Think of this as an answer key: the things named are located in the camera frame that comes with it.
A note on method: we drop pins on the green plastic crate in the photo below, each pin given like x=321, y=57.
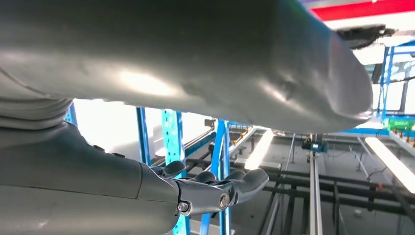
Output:
x=402, y=125

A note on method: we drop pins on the grey ceiling rail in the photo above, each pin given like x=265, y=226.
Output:
x=316, y=194

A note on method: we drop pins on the black headset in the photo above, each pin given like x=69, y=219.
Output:
x=363, y=35

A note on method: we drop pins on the long ceiling light panel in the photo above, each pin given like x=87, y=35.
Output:
x=259, y=149
x=392, y=165

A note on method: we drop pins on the red barrier belt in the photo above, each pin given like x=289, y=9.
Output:
x=356, y=8

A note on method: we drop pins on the tall blue steel shelf rack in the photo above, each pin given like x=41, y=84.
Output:
x=172, y=136

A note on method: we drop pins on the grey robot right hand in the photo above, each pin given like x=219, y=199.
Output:
x=194, y=58

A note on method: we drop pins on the black ceiling pipe rack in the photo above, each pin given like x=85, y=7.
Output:
x=356, y=185

